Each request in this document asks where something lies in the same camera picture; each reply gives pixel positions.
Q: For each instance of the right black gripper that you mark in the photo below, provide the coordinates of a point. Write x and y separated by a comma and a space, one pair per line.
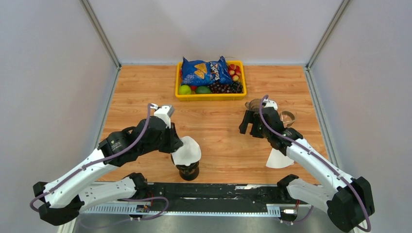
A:
250, 117

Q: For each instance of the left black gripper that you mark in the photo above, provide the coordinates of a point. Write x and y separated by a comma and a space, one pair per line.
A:
175, 142

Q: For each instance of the white paper coffee filter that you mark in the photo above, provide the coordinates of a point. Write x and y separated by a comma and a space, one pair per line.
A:
188, 153

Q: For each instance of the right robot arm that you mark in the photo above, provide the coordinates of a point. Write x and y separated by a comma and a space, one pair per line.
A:
348, 201

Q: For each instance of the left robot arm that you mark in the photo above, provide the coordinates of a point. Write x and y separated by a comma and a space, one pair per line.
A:
65, 198

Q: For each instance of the dark coffee dripper on stand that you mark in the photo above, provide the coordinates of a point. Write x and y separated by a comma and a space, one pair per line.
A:
188, 173

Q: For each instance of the dark purple grapes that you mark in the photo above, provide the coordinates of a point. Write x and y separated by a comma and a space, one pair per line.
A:
233, 88

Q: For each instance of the clear glass carafe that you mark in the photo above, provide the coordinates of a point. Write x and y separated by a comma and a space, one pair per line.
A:
288, 117

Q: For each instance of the red peaches bunch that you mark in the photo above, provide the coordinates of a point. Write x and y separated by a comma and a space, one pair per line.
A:
234, 71

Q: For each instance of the light green apple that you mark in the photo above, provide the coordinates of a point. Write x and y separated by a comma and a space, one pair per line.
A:
184, 90

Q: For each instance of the dark green avocado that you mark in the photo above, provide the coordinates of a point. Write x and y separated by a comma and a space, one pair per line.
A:
203, 90

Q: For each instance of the blue chips bag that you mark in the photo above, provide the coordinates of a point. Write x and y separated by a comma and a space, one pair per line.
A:
202, 73

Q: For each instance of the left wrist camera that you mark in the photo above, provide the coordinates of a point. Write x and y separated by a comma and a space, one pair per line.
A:
163, 112

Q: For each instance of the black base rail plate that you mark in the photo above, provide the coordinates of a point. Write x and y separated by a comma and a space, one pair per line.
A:
214, 197

